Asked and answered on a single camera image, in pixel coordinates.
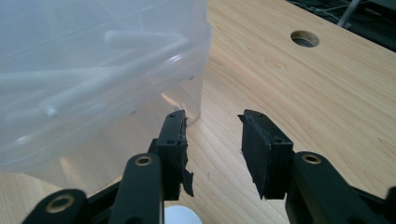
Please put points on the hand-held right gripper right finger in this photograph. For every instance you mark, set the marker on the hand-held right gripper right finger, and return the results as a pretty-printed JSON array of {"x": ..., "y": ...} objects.
[{"x": 264, "y": 155}]

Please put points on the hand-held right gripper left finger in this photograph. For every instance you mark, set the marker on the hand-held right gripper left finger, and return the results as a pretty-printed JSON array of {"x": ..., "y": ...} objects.
[{"x": 171, "y": 149}]

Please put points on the small white round jar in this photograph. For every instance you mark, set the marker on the small white round jar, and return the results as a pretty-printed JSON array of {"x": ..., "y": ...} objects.
[{"x": 182, "y": 216}]

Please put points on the clear plastic storage box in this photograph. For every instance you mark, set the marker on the clear plastic storage box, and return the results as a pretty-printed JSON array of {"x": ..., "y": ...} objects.
[{"x": 93, "y": 62}]

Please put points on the grey metal stand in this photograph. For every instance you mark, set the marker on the grey metal stand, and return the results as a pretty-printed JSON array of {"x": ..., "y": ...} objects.
[{"x": 348, "y": 12}]

